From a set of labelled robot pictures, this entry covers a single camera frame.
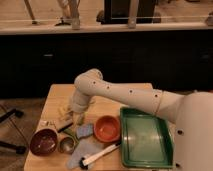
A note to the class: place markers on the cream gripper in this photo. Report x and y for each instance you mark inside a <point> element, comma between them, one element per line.
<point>76,118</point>

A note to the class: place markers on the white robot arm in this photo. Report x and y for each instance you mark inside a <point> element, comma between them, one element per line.
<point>191,114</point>

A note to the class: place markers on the orange bowl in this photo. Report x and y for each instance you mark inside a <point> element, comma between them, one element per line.
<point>107,129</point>

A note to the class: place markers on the purple bowl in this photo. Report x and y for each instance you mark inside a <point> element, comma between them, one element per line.
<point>44,142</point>

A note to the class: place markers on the black marker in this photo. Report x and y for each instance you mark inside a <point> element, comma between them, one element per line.
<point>62,128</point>

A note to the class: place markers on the yellow banana toy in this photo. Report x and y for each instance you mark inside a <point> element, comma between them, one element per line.
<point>64,113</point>

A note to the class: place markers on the blue-grey sponge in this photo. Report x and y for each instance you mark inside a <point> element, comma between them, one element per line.
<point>84,131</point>

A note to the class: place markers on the grey cloth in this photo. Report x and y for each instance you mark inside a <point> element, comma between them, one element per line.
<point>85,147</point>

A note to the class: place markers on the black office chair base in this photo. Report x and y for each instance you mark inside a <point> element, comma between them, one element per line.
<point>7,115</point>

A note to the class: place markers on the green plastic tray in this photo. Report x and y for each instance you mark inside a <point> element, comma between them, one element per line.
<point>146,141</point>

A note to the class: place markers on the dark cabinet counter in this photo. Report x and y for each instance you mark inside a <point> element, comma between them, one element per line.
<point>168,56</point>

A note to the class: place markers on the green-handled metal measuring cup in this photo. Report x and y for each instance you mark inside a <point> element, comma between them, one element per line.
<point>68,144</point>

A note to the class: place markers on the white-handled black brush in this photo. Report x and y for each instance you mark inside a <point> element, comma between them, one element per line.
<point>86,161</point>

